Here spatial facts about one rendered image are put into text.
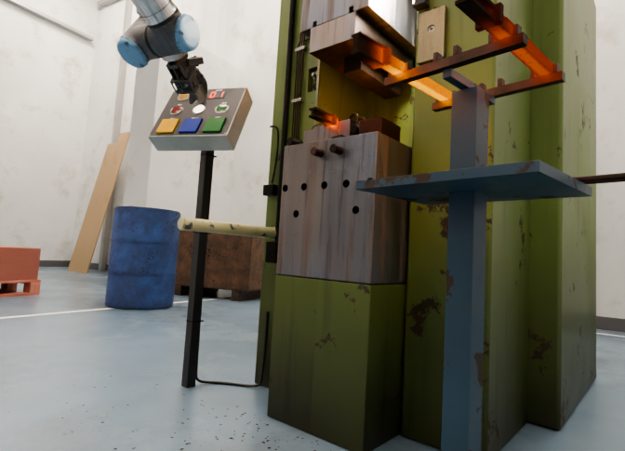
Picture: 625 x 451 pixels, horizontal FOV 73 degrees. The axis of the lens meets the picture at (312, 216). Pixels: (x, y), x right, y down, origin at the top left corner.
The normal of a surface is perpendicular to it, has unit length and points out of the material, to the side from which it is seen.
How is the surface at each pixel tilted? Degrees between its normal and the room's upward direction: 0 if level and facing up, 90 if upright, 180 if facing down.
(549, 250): 90
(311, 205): 90
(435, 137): 90
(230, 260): 90
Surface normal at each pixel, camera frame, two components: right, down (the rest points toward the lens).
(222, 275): -0.31, -0.10
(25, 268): 0.94, 0.03
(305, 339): -0.64, -0.11
